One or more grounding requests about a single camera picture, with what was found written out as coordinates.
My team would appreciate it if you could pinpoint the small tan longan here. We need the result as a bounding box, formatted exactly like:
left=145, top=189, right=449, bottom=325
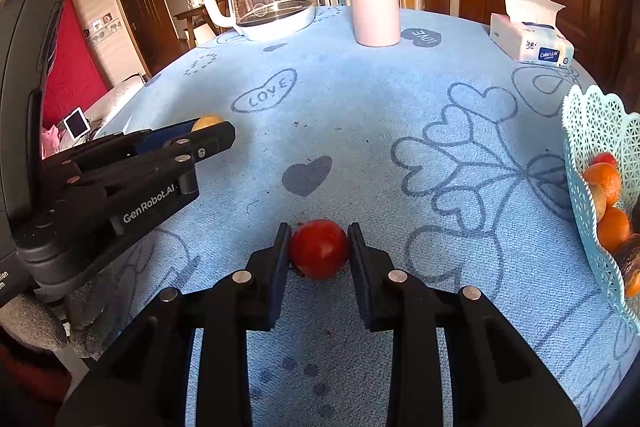
left=192, top=114, right=225, bottom=132
left=587, top=181, right=607, bottom=233

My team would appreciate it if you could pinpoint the white tablet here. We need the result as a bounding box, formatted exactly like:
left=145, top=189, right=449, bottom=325
left=63, top=107, right=91, bottom=140

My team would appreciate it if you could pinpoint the dark wooden door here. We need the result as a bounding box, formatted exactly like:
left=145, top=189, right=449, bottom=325
left=111, top=0, right=183, bottom=62

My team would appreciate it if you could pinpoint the person's left hand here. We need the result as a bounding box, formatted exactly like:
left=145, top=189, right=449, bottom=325
left=0, top=267, right=129, bottom=359

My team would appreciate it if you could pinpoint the white sofa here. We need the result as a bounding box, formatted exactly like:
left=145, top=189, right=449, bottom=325
left=42, top=77, right=151, bottom=158

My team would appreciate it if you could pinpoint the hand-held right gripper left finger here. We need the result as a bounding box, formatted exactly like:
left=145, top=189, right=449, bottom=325
left=55, top=222, right=293, bottom=427

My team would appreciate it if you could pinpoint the pink blanket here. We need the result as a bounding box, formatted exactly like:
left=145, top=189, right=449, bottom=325
left=41, top=127, right=68, bottom=158

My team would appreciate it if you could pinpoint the orange mandarin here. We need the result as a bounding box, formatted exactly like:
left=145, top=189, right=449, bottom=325
left=597, top=206, right=632, bottom=254
left=582, top=163, right=623, bottom=208
left=622, top=267, right=640, bottom=299

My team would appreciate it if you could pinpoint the teal plastic lattice basket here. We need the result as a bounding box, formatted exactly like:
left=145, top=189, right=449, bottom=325
left=561, top=84, right=640, bottom=333

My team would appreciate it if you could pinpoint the printed blue tablecloth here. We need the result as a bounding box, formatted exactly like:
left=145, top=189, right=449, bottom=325
left=95, top=4, right=640, bottom=427

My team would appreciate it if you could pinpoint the white tissue pack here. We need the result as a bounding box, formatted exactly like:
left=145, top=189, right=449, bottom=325
left=489, top=0, right=576, bottom=68

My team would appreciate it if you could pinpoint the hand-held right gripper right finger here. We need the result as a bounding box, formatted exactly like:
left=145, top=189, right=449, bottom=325
left=346, top=222, right=583, bottom=427

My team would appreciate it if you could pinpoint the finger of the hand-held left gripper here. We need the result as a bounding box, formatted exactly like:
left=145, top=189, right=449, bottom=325
left=59, top=122, right=237, bottom=188
left=64, top=121, right=197, bottom=160

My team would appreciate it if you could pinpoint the wooden desk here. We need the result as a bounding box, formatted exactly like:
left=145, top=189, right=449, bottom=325
left=174, top=4, right=221, bottom=48

